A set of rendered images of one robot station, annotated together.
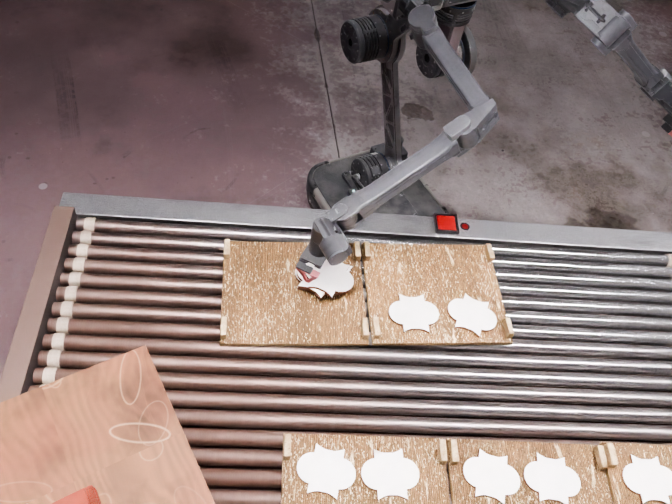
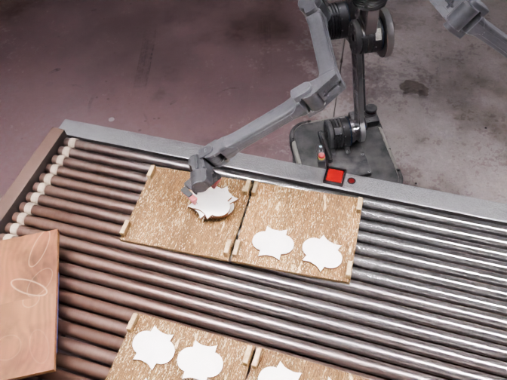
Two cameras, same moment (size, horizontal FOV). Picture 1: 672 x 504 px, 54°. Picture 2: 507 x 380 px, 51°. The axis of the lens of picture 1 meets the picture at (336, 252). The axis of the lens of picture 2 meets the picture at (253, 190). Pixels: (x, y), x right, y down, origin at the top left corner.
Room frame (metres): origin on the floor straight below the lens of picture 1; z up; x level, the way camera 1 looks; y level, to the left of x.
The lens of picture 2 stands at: (0.20, -0.74, 2.56)
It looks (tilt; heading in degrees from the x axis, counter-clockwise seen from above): 53 degrees down; 33
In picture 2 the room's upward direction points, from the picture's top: 7 degrees counter-clockwise
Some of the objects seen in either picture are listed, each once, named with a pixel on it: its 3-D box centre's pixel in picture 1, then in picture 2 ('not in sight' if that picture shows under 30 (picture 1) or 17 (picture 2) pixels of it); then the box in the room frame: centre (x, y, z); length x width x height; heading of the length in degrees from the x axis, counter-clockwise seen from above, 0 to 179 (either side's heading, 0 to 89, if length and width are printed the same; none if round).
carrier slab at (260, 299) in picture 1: (293, 291); (188, 210); (1.05, 0.10, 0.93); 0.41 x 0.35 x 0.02; 103
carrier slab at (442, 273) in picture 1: (433, 292); (299, 229); (1.15, -0.31, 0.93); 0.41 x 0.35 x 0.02; 103
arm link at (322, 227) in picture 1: (323, 232); (197, 166); (1.10, 0.04, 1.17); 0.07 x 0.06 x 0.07; 36
